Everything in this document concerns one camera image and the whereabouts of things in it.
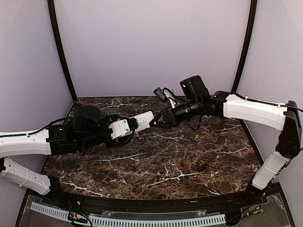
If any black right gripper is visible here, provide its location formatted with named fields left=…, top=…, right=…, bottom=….
left=150, top=96, right=202, bottom=128

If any white remote control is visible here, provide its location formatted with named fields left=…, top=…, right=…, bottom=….
left=131, top=111, right=154, bottom=132

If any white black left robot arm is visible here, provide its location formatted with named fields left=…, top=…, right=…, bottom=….
left=0, top=106, right=139, bottom=206

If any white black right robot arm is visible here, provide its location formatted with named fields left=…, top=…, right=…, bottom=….
left=150, top=75, right=303, bottom=205

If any white slotted cable duct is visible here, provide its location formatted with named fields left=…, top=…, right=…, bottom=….
left=30, top=202, right=226, bottom=227

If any black front table rail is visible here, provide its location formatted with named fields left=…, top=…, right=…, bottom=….
left=43, top=191, right=267, bottom=214

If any black left corner post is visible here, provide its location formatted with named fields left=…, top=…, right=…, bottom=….
left=47, top=0, right=78, bottom=102

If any black corner post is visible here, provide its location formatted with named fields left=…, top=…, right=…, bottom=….
left=231, top=0, right=258, bottom=92
left=47, top=0, right=78, bottom=102

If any black right corner post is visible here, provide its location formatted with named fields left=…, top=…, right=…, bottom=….
left=231, top=0, right=258, bottom=92

